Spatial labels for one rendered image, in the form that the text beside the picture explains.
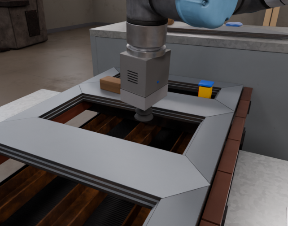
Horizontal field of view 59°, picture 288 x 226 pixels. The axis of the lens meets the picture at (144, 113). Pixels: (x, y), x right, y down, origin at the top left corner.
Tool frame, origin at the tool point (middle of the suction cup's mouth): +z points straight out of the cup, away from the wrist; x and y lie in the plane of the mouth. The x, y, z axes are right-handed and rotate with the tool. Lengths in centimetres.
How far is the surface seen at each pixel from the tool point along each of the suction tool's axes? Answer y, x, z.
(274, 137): -87, 22, 48
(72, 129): -3.2, -31.3, 19.7
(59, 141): 3.7, -29.1, 19.0
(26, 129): 5.9, -44.2, 20.1
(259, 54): -87, 4, 7
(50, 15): -458, -691, 138
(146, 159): -4.7, -1.9, 17.3
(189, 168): -8.1, 9.6, 16.5
